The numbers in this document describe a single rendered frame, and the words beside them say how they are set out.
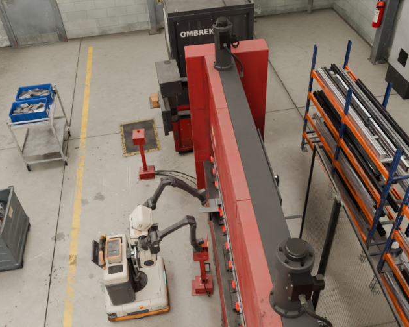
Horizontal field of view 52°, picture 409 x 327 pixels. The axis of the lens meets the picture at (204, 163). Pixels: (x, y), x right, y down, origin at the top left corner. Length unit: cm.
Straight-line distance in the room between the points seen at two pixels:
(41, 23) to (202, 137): 660
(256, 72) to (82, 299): 322
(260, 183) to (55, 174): 449
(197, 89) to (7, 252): 293
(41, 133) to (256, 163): 477
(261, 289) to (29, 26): 930
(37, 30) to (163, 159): 537
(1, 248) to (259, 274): 368
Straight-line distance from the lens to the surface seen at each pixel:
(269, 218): 266
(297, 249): 194
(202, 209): 444
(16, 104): 684
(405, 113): 794
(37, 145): 696
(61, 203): 634
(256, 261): 246
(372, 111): 517
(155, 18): 1036
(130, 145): 697
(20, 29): 1090
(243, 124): 337
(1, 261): 566
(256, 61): 448
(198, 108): 468
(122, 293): 456
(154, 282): 483
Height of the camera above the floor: 432
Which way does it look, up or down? 42 degrees down
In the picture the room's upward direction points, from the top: 4 degrees counter-clockwise
